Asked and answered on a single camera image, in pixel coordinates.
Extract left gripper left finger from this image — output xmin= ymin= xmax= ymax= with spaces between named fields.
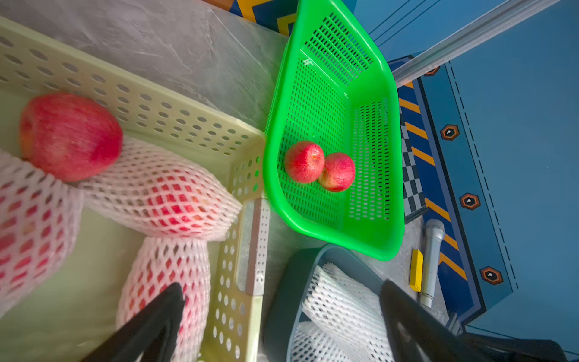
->
xmin=83 ymin=283 xmax=185 ymax=361

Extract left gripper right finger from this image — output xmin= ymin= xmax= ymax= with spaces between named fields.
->
xmin=379 ymin=280 xmax=488 ymax=361

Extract white foam net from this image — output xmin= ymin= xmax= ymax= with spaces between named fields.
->
xmin=290 ymin=321 xmax=351 ymax=362
xmin=302 ymin=263 xmax=393 ymax=361

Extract netted apple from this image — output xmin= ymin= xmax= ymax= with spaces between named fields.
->
xmin=78 ymin=137 xmax=242 ymax=241
xmin=20 ymin=92 xmax=124 ymax=183
xmin=1 ymin=152 xmax=84 ymax=315
xmin=115 ymin=236 xmax=213 ymax=362

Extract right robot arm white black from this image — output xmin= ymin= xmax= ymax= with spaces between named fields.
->
xmin=458 ymin=333 xmax=568 ymax=362

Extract yellow block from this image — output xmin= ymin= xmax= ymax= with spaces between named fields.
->
xmin=409 ymin=249 xmax=424 ymax=293

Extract cream perforated plastic basket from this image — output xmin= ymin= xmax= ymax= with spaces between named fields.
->
xmin=1 ymin=19 xmax=267 ymax=361

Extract silver metal cylinder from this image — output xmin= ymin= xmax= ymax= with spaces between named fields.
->
xmin=419 ymin=219 xmax=446 ymax=309

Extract black white checkerboard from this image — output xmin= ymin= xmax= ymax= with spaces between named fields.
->
xmin=400 ymin=114 xmax=427 ymax=224

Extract dark teal plastic tray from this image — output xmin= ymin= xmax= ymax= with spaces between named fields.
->
xmin=262 ymin=244 xmax=383 ymax=361

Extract green plastic mesh basket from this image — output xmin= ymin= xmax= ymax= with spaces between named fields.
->
xmin=262 ymin=1 xmax=405 ymax=261

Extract right aluminium corner post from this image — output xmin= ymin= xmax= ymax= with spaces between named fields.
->
xmin=393 ymin=0 xmax=559 ymax=87

